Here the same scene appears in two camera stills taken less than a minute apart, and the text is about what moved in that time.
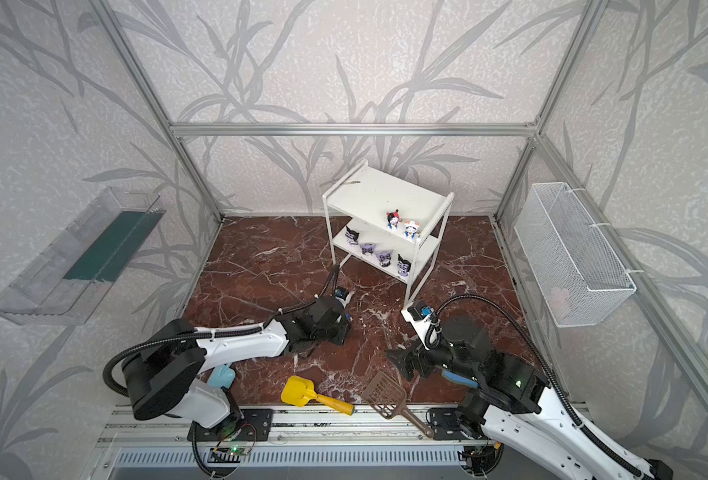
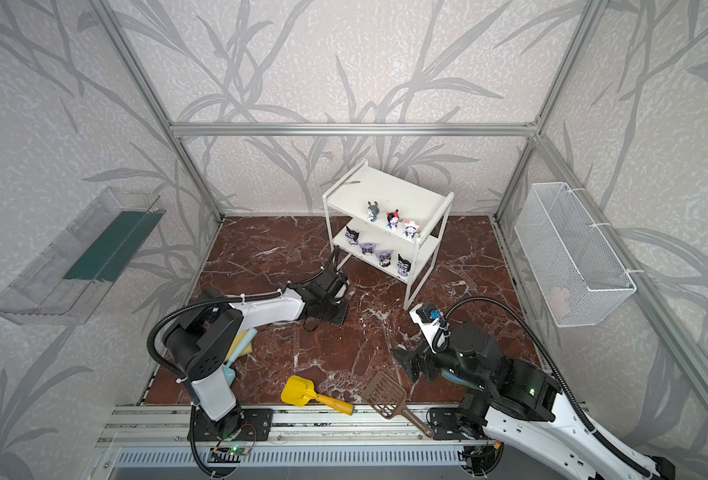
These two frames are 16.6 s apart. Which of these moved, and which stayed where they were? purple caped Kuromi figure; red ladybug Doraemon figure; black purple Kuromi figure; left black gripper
Moved: left black gripper
Stayed: purple caped Kuromi figure; red ladybug Doraemon figure; black purple Kuromi figure
